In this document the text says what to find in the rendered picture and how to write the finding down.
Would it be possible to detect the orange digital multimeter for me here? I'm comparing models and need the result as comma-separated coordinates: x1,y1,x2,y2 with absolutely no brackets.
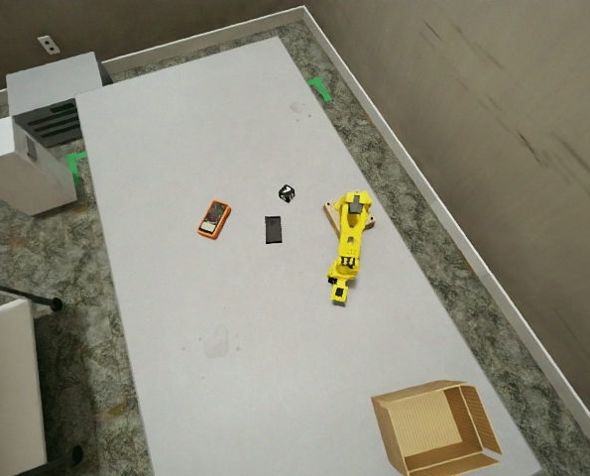
196,199,231,240

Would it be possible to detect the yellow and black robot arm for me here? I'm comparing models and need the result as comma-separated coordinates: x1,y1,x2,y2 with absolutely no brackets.
334,191,371,275

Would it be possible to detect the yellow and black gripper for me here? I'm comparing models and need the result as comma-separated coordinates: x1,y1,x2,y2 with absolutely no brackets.
326,261,356,301

